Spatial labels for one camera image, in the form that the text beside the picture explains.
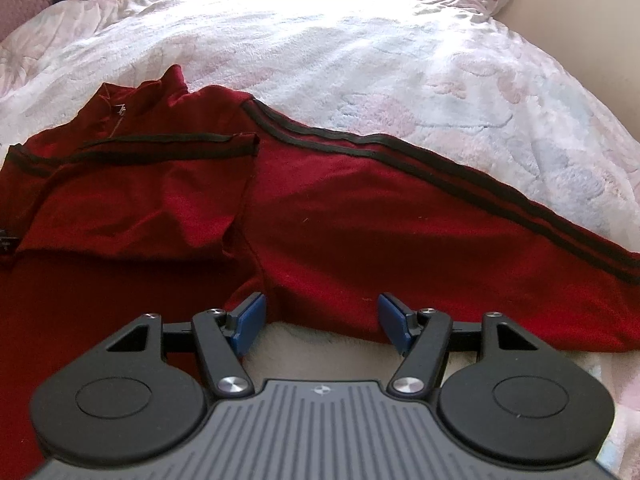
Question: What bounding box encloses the red jacket with black stripes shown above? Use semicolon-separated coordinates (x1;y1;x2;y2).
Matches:
0;64;640;467

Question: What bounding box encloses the white floral blanket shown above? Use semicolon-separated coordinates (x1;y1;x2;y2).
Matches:
0;0;640;480

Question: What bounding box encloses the pink pillow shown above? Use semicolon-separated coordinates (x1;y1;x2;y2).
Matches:
0;0;62;42

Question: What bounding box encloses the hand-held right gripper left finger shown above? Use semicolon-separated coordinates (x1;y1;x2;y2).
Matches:
105;291;267;399

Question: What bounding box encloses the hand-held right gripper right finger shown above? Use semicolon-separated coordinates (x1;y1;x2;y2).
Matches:
377;292;546;401

